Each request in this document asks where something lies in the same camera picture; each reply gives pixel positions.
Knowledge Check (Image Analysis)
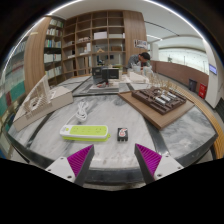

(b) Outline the grey flat base board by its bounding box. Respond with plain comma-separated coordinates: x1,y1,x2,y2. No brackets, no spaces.
87,81,120,94

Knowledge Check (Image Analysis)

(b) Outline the white model on beige base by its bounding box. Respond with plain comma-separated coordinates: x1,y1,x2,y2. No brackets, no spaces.
12,74,74,132

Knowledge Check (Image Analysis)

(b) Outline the white coiled power cable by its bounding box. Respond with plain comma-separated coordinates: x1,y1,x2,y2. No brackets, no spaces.
64,100,90,127

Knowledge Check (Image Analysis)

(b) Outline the wall poster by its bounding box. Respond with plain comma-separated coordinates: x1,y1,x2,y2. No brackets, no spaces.
133,39,148,50

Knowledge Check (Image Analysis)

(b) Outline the black box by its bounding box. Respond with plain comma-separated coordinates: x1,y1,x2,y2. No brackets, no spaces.
92,66,104,85

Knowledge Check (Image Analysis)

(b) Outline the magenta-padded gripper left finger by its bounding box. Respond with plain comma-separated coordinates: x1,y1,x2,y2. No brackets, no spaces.
45,144,96,187

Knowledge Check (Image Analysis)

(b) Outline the person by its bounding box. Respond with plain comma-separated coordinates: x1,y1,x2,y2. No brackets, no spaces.
126,51,152,70

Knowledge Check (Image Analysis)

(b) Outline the long brown counter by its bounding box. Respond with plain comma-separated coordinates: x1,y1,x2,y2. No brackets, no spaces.
150,59,209,90

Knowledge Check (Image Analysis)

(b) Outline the wooden bookshelf with books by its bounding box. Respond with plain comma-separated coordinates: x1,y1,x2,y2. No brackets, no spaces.
43,18,66,86

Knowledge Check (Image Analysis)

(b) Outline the ceiling light strip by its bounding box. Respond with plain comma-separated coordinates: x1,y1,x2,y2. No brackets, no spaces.
146,34,163,42

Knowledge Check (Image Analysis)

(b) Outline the wall screen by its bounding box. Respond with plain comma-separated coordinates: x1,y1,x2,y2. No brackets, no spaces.
208,63,218,76

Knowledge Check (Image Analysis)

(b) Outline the dark bin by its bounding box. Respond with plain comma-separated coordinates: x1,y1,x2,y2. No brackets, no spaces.
188,78,198,93

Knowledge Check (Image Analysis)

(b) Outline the small white architectural model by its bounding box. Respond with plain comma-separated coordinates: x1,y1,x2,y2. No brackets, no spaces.
128,70,150,85

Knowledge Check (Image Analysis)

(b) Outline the black charger block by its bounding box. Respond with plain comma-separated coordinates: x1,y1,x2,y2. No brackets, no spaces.
116,127,129,142

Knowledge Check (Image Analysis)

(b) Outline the red bin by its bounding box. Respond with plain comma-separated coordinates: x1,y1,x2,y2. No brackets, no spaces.
198,83,208,100

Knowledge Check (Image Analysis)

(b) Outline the wooden base board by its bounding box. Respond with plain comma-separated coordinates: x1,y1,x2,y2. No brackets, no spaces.
117,89,196,131

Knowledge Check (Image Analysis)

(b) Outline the wooden grid shelf unit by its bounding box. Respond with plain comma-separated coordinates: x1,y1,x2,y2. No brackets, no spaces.
61,10,126,80

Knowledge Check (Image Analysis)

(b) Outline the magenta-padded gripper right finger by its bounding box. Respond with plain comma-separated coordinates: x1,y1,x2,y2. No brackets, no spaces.
134,143,185,185

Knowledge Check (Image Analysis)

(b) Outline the dark brown architectural model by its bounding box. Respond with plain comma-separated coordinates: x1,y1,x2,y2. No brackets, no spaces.
131,85,188,116

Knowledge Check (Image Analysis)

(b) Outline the white and green power strip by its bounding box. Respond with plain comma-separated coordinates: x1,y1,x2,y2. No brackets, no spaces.
59,124,111,143

